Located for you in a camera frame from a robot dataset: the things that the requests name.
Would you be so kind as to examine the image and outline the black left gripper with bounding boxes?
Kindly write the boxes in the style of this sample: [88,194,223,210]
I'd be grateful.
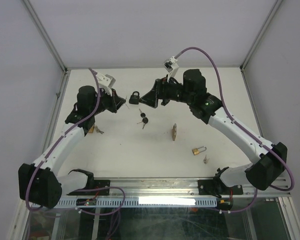
[90,87,126,116]

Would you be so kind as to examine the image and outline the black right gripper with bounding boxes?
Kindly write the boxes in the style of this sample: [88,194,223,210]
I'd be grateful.
[138,74,195,109]

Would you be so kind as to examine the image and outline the small silver key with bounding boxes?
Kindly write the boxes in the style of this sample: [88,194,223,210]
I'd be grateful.
[95,126,104,134]

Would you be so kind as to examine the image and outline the medium brass padlock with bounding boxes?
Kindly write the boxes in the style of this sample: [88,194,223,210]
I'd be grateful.
[171,123,177,141]

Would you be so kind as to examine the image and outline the large brass padlock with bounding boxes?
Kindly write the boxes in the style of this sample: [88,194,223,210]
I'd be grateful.
[88,126,95,133]

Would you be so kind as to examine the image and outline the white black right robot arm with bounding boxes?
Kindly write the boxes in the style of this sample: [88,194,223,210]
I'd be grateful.
[139,69,288,197]

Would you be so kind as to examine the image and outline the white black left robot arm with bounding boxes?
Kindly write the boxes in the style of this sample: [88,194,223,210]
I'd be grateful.
[18,85,126,211]

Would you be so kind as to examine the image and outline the black headed key pair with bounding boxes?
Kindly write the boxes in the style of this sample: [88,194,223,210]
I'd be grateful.
[138,109,149,129]

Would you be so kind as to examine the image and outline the black padlock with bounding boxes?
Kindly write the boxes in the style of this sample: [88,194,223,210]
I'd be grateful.
[128,91,140,105]

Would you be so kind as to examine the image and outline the small brass padlock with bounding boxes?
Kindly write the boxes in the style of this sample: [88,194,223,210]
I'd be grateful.
[191,146,207,156]

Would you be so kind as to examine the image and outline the small keys near small padlock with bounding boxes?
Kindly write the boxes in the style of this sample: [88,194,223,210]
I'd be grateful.
[203,155,209,164]

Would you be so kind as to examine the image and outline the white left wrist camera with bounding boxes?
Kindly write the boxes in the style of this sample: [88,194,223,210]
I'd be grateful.
[96,72,116,96]

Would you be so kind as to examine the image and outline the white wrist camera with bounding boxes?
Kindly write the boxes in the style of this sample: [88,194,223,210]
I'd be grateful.
[163,56,179,80]
[96,72,116,96]

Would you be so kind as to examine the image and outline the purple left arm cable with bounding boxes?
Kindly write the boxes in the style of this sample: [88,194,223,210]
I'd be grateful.
[24,67,127,217]

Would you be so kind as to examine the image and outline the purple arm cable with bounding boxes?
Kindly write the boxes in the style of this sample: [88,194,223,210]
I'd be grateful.
[24,67,127,217]
[174,46,296,215]

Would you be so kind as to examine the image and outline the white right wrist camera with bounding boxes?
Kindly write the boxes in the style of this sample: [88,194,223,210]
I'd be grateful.
[163,56,179,80]

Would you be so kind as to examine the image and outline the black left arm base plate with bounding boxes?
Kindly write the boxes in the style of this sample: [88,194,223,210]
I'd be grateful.
[67,179,111,197]

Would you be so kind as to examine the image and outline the aluminium mounting rail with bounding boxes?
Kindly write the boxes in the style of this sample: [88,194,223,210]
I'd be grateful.
[59,176,291,200]

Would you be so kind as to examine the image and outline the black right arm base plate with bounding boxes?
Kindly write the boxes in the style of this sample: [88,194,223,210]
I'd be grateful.
[197,178,244,198]

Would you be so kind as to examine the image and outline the white slotted cable duct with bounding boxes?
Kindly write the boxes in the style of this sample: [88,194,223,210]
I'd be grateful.
[55,196,217,209]

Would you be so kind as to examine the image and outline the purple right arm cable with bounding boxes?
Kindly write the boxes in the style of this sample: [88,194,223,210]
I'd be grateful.
[174,46,296,215]

